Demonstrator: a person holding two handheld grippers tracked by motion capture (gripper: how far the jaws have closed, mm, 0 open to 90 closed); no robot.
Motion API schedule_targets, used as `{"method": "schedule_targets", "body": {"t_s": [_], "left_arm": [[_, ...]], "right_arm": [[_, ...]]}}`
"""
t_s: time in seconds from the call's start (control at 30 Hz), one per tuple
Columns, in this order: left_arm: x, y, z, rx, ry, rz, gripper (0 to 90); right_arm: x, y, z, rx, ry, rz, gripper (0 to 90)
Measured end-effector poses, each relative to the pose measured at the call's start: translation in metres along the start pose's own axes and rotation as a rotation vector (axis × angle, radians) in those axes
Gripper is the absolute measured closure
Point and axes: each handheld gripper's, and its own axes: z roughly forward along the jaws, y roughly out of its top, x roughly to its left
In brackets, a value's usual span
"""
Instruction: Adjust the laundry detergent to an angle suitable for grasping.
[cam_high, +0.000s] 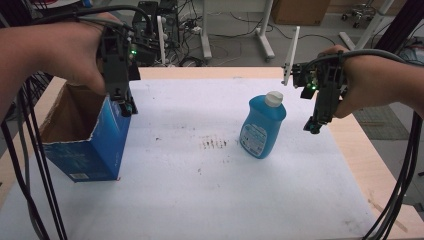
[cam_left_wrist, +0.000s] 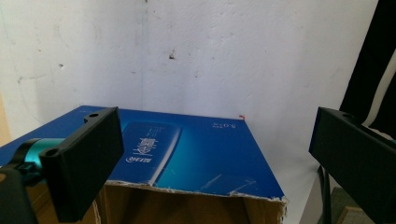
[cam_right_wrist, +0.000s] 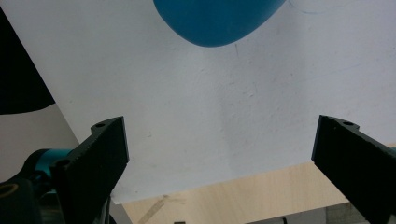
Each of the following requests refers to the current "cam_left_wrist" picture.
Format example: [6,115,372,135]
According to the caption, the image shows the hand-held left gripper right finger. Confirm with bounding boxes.
[308,106,396,224]

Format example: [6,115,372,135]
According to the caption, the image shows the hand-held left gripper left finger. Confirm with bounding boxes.
[0,106,125,224]

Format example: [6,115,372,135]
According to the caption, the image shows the blue cardboard box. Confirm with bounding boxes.
[0,105,289,224]

